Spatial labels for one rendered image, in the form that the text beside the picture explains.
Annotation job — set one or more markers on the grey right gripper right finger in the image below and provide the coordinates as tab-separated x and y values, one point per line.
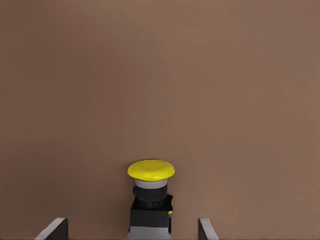
206	230

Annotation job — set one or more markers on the yellow mushroom push-button switch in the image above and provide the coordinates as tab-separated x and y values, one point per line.
151	190

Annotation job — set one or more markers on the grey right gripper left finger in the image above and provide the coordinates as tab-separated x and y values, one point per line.
55	230

